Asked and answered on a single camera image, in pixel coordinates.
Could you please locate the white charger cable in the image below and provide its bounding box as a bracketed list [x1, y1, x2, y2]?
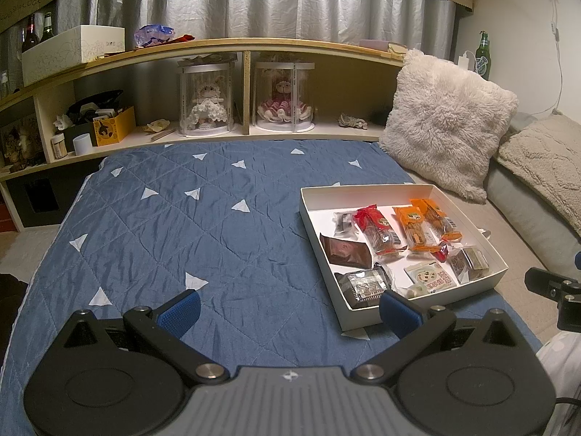
[522, 0, 564, 116]

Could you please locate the wooden shelf unit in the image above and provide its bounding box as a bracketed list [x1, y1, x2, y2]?
[0, 38, 408, 233]

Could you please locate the pink doll display case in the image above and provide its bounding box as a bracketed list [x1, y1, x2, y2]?
[251, 58, 317, 133]

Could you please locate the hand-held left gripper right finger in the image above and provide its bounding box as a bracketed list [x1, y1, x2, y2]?
[353, 291, 539, 383]

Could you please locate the blue plastic bag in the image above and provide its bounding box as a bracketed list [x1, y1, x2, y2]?
[134, 24, 176, 49]

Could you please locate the dark green glass bottle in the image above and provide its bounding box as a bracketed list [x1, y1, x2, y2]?
[40, 11, 56, 44]

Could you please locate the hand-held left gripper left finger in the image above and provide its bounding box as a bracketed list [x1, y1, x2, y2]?
[45, 289, 231, 385]

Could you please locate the small dark snack packet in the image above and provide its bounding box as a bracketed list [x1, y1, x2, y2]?
[333, 211, 360, 238]

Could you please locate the black storage cube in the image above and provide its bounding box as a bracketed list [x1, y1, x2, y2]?
[8, 170, 87, 230]

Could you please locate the beige textured pillow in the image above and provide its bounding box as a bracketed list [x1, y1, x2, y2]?
[494, 113, 581, 233]

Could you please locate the grey sofa cushion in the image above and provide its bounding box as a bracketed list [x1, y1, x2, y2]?
[483, 111, 581, 283]

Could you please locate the brown foil snack packet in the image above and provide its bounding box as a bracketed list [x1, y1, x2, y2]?
[318, 233, 374, 270]

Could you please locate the red-topped clear cake packet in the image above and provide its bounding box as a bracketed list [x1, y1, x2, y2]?
[438, 242, 492, 285]

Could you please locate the white cookie packet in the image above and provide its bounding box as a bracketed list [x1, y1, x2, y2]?
[405, 263, 458, 294]

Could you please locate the white storage box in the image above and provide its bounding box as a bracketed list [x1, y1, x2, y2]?
[21, 24, 126, 87]

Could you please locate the fluffy white pillow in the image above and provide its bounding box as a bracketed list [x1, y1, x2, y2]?
[378, 48, 519, 205]

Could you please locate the black small box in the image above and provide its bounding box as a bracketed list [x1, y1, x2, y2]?
[63, 122, 96, 153]

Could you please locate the red snack packet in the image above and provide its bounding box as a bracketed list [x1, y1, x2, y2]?
[353, 204, 408, 256]

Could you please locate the orange snack packet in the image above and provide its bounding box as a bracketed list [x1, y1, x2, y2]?
[410, 197, 464, 242]
[392, 206, 437, 254]

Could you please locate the grey dried shell cluster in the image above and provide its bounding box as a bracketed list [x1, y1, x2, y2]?
[338, 113, 369, 130]

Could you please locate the white dotted cloth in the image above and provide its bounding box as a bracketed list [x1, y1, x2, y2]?
[535, 331, 581, 436]

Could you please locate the brown glass bottle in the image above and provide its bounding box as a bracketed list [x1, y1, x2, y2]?
[21, 13, 41, 53]

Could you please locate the clear dark cake packet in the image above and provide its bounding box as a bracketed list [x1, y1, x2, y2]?
[334, 267, 394, 310]

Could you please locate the silver curtain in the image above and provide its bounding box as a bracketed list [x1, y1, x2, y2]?
[0, 0, 458, 57]

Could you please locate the white doll display case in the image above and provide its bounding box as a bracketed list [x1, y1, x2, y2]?
[176, 56, 237, 137]

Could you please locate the white cardboard box tray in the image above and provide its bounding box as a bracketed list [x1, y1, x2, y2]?
[298, 183, 509, 333]

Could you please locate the yellow cardboard box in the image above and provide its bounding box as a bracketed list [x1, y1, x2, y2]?
[92, 106, 137, 147]

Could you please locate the green beer bottle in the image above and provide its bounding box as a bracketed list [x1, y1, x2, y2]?
[474, 30, 493, 81]

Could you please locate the white cup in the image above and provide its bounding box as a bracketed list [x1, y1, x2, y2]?
[72, 132, 94, 156]

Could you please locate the blue quilt with white triangles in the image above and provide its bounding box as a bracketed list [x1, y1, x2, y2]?
[9, 140, 541, 373]

